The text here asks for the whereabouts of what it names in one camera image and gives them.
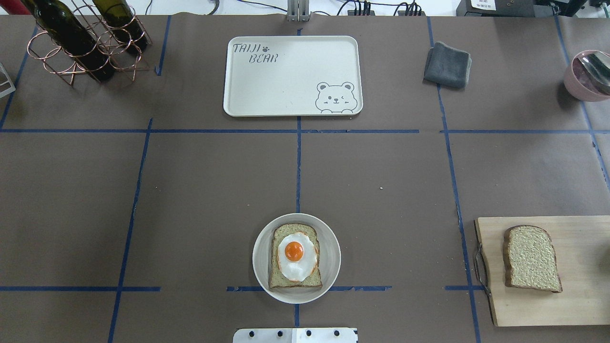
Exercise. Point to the bread slice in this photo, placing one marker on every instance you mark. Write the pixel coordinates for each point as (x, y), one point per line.
(276, 278)
(530, 259)

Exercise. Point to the cream bear tray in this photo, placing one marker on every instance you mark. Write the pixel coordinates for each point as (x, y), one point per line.
(276, 76)

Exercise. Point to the fried egg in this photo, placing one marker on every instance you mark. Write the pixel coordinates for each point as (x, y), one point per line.
(297, 257)

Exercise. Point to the white round plate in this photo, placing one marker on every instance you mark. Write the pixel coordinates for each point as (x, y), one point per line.
(329, 262)

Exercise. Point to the grey folded cloth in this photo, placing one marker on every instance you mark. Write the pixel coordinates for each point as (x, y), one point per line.
(447, 66)

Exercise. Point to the dark wine bottle middle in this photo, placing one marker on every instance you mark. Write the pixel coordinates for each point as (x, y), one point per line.
(117, 14)

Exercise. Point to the dark wine bottle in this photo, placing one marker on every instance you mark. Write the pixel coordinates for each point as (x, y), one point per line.
(117, 14)
(65, 29)

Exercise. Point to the wooden cutting board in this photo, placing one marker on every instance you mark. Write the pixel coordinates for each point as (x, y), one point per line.
(582, 255)

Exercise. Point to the dark wine bottle front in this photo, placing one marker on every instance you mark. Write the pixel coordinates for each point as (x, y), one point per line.
(65, 29)

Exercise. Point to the pink bowl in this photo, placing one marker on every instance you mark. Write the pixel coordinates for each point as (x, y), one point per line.
(578, 84)

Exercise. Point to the metal scoop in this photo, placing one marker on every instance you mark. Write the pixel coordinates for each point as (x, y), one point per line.
(597, 69)

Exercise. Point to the aluminium frame post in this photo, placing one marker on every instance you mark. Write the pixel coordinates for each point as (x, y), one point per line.
(298, 10)

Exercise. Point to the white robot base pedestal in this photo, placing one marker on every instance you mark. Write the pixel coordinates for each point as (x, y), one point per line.
(297, 335)

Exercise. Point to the copper wire bottle rack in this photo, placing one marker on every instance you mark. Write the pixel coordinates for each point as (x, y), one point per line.
(97, 38)

